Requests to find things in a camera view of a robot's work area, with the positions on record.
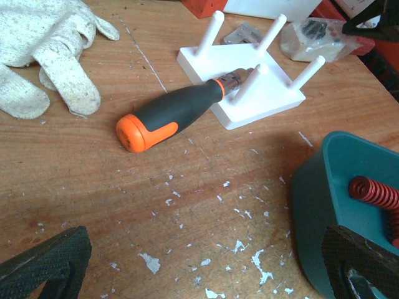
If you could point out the red spring upper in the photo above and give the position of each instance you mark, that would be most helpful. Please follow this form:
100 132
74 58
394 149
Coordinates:
373 192

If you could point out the red spring middle left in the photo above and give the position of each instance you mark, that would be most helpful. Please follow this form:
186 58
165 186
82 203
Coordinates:
391 222

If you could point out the orange power cube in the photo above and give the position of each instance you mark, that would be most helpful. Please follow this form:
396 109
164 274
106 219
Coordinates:
204 8

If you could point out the white four-peg base plate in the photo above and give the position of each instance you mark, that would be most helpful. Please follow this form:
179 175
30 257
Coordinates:
268 89

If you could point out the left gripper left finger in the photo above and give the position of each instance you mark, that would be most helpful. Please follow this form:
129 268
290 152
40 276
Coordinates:
59 263

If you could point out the red spring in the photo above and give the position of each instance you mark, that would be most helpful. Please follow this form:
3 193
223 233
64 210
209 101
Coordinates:
373 192
391 222

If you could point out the metal hinge bracket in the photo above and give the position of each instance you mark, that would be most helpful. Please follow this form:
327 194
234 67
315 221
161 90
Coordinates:
244 34

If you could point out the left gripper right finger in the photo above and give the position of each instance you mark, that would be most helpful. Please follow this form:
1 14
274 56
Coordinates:
357 267

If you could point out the teal plastic tray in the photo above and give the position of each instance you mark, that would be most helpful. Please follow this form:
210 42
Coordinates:
320 198

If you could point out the bagged white control box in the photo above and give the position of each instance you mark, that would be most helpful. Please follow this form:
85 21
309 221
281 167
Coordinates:
306 40

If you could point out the white work glove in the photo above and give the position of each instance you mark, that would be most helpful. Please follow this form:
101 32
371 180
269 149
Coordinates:
52 34

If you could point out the orange black handled screwdriver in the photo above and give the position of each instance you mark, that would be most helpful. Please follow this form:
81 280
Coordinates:
171 113

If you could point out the white plastic toolbox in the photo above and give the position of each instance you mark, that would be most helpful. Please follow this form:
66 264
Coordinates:
294 10

